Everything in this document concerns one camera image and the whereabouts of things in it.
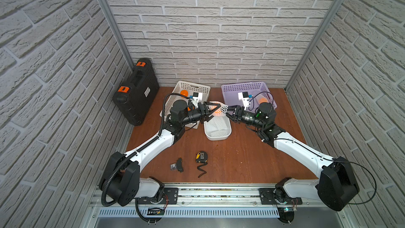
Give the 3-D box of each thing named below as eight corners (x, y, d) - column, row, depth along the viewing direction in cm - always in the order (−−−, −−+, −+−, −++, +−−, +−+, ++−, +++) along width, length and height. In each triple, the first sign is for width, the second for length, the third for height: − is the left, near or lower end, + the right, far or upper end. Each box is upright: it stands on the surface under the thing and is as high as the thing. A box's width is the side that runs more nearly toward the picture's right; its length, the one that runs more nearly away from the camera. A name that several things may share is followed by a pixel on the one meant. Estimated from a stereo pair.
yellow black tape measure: (195, 163, 86) (195, 160, 83) (196, 153, 89) (195, 151, 86) (207, 163, 86) (207, 160, 83) (207, 153, 89) (207, 151, 87)
